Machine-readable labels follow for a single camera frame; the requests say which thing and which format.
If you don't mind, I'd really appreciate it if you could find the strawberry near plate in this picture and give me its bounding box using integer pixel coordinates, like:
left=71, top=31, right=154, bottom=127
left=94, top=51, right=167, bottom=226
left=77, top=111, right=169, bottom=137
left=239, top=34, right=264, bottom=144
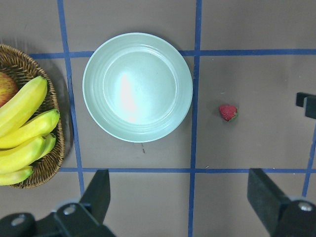
left=218, top=105, right=238, bottom=122

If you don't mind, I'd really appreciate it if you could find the brown wicker basket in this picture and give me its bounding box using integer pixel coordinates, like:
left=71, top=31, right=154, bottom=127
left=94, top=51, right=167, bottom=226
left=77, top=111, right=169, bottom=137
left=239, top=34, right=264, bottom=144
left=0, top=43, right=66, bottom=190

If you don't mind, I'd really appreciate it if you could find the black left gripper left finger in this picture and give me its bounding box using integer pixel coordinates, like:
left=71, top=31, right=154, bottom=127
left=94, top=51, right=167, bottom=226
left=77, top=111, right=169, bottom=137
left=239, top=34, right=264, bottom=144
left=79, top=170, right=110, bottom=224

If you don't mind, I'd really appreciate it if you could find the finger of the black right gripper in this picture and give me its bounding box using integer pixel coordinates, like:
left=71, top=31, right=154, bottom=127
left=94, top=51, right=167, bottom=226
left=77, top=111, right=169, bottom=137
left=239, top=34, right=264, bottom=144
left=296, top=92, right=316, bottom=118

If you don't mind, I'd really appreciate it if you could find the red yellow apple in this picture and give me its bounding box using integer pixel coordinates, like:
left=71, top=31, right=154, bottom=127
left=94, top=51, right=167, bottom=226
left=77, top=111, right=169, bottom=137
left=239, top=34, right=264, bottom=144
left=0, top=72, right=18, bottom=107

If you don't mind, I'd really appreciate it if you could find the light green plate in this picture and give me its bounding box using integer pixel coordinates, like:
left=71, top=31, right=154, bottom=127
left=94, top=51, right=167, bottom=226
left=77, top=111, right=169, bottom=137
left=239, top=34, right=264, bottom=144
left=82, top=33, right=193, bottom=143

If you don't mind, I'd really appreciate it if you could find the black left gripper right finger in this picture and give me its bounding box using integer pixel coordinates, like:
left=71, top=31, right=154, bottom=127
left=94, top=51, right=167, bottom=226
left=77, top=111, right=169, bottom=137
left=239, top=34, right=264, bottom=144
left=247, top=168, right=291, bottom=235

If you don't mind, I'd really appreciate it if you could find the yellow banana bunch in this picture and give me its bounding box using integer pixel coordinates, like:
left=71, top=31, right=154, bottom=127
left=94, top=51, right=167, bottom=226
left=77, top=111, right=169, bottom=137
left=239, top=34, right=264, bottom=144
left=0, top=75, right=61, bottom=186

